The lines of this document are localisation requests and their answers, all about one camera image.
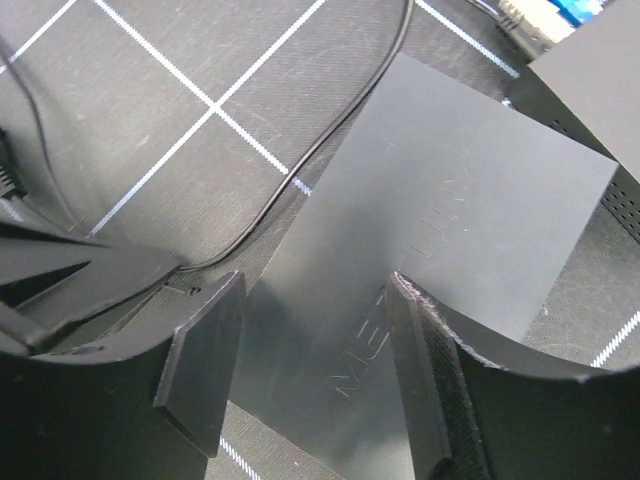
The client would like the black network switch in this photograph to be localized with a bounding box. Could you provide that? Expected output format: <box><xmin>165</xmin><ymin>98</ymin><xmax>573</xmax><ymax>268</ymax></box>
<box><xmin>508</xmin><ymin>1</ymin><xmax>639</xmax><ymax>239</ymax></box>
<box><xmin>231</xmin><ymin>54</ymin><xmax>617</xmax><ymax>479</ymax></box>

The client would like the thin black power cable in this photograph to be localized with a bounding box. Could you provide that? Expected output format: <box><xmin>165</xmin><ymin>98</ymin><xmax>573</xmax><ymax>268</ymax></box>
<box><xmin>177</xmin><ymin>0</ymin><xmax>416</xmax><ymax>274</ymax></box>

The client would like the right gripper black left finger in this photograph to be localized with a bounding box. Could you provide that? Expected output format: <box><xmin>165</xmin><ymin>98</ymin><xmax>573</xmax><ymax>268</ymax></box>
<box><xmin>1</xmin><ymin>272</ymin><xmax>246</xmax><ymax>479</ymax></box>

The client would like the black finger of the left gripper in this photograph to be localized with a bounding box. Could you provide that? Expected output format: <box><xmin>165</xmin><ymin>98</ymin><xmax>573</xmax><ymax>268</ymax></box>
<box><xmin>1</xmin><ymin>219</ymin><xmax>179</xmax><ymax>355</ymax></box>

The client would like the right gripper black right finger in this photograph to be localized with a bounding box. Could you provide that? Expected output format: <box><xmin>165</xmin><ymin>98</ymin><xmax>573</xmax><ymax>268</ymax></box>
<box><xmin>385</xmin><ymin>273</ymin><xmax>639</xmax><ymax>479</ymax></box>

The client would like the black grid work mat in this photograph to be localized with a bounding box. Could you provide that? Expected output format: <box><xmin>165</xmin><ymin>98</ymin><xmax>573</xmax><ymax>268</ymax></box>
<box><xmin>1</xmin><ymin>1</ymin><xmax>639</xmax><ymax>479</ymax></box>

